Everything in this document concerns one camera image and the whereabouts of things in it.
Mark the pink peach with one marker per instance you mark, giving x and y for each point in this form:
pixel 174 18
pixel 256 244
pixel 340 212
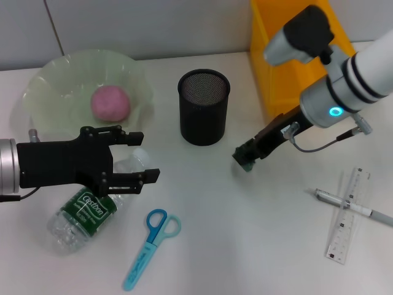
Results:
pixel 110 103

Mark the blue scissors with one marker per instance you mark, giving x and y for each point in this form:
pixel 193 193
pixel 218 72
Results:
pixel 153 236

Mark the black mesh pen cup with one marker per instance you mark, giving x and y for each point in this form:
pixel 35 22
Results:
pixel 202 116

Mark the clear green-label water bottle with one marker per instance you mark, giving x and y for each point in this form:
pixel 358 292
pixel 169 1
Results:
pixel 83 215

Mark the green plastic wrapper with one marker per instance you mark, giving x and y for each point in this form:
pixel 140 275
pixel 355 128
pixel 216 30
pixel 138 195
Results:
pixel 250 167

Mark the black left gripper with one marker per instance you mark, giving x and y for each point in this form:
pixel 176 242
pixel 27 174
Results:
pixel 64 163

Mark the pale green glass fruit plate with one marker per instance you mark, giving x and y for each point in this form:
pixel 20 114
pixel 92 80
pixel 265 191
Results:
pixel 61 83

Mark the grey white pen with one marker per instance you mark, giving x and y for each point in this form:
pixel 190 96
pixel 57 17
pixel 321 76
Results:
pixel 362 210

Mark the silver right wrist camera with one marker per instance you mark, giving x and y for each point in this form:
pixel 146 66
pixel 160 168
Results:
pixel 307 27

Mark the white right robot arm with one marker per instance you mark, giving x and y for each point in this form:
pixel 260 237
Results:
pixel 368 70

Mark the clear plastic ruler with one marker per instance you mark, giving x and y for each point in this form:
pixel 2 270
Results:
pixel 344 227

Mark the yellow plastic bin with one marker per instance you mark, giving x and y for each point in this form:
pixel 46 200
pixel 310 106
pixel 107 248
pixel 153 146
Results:
pixel 261 61

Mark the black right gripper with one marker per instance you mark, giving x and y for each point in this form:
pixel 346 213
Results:
pixel 279 135

